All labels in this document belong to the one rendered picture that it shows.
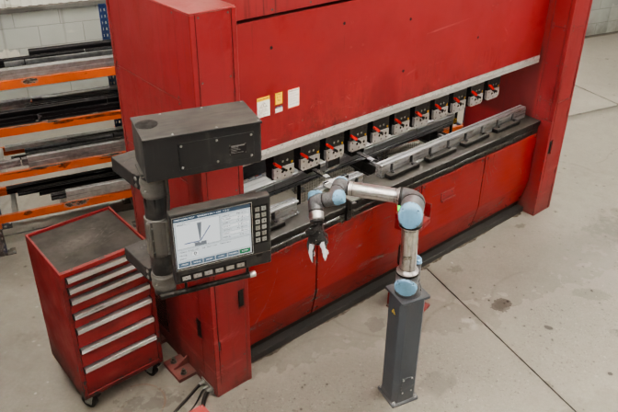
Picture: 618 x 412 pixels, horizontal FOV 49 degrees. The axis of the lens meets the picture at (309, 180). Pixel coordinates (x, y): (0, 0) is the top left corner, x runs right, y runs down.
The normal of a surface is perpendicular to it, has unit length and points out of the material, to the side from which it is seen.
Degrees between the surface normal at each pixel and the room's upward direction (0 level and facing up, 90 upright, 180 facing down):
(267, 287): 90
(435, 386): 0
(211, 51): 90
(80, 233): 0
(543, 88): 90
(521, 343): 0
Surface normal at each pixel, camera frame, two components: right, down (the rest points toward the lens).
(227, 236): 0.40, 0.44
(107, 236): 0.01, -0.88
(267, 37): 0.64, 0.37
